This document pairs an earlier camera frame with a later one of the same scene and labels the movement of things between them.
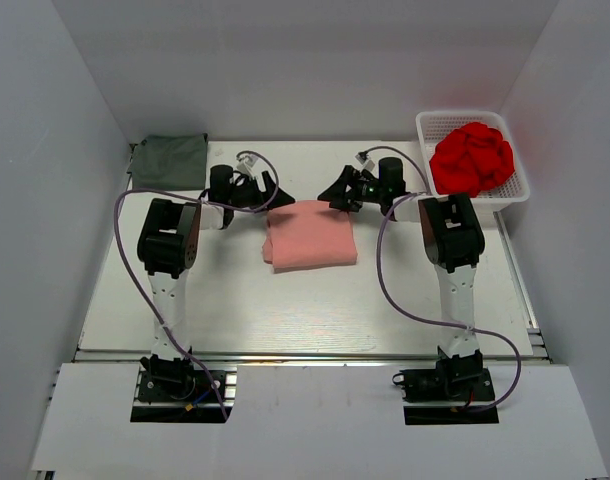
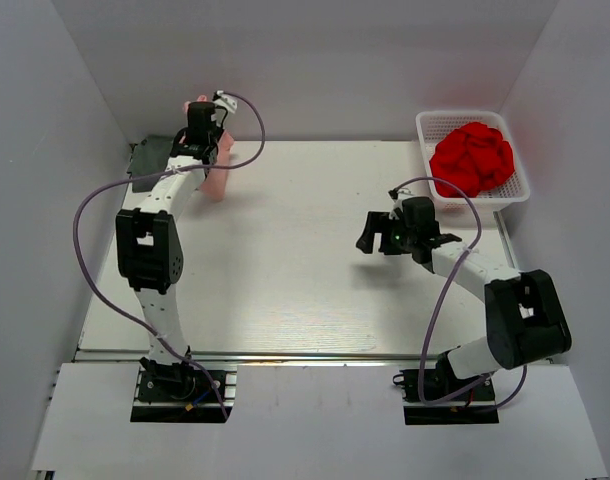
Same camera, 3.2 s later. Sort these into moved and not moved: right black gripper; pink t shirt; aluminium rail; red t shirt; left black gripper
Moved: left black gripper; right black gripper; pink t shirt
Not moved: red t shirt; aluminium rail
